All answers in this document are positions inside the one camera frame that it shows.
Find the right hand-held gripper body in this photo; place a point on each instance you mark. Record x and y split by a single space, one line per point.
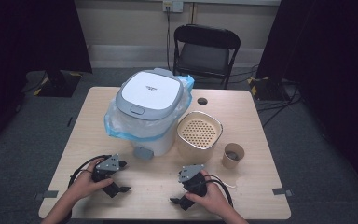
194 183

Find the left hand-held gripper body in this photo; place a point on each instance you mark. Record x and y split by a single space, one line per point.
107 164

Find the brown paper cup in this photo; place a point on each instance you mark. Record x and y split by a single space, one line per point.
230 163

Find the white grey-lidded pedal trash can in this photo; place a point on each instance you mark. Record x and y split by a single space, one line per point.
150 90

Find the person's right hand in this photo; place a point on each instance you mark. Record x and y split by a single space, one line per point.
213 196

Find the person's left hand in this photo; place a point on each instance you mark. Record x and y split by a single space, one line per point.
85 185

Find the clear blue-edged trash bag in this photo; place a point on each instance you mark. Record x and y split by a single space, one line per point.
121 124

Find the beige perforated strainer bucket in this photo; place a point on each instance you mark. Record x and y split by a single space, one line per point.
199 132

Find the grey tape strip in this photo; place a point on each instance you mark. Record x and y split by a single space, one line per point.
48 194
282 191

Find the black stand base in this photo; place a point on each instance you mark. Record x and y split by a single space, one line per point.
59 84

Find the black yellow-striped floor box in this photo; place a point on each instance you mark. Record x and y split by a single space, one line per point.
265 88

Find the black folding chair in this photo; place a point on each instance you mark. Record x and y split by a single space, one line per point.
205 57

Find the black curtain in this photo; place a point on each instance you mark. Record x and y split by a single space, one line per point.
329 62
28 46

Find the white wall outlet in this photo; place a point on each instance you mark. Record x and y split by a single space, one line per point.
173 5

